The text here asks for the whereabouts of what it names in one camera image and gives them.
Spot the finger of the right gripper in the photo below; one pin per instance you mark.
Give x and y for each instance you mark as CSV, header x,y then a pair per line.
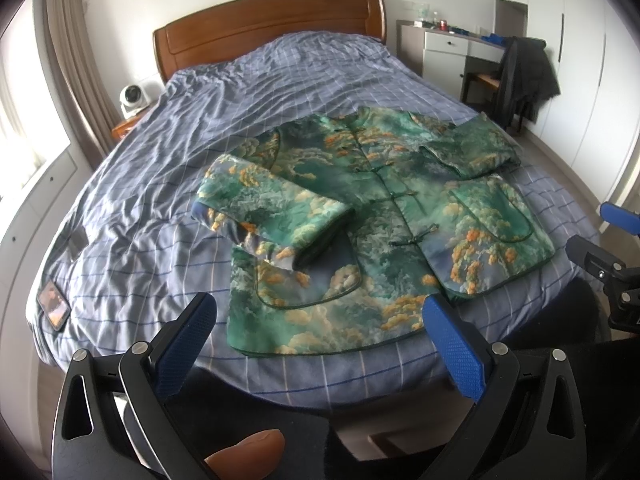
x,y
625,219

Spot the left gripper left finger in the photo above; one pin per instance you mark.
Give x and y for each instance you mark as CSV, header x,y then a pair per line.
x,y
111,421

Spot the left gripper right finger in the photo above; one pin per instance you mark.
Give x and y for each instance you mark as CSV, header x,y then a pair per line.
x,y
526,421

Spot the green patterned silk jacket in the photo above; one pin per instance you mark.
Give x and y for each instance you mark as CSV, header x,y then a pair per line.
x,y
341,227

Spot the person's left hand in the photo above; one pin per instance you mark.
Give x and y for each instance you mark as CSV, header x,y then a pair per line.
x,y
254,458

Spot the white wardrobe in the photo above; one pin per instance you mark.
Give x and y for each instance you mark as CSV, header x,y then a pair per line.
x,y
592,126

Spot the black jacket on chair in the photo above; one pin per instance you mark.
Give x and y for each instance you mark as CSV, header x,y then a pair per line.
x,y
526,79

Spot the wooden chair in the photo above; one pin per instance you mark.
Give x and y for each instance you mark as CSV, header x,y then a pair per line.
x,y
482,87

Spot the white desk with drawers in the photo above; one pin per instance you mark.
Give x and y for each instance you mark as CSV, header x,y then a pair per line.
x,y
444,59

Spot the wooden nightstand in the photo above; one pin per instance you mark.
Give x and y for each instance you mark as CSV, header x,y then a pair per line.
x,y
121,130

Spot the white small fan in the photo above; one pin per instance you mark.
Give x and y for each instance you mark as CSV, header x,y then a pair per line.
x,y
132,100

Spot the beige curtain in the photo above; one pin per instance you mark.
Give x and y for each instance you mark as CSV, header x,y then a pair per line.
x,y
68,34

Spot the brown wooden headboard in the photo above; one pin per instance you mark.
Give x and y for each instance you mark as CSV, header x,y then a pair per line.
x,y
229,30

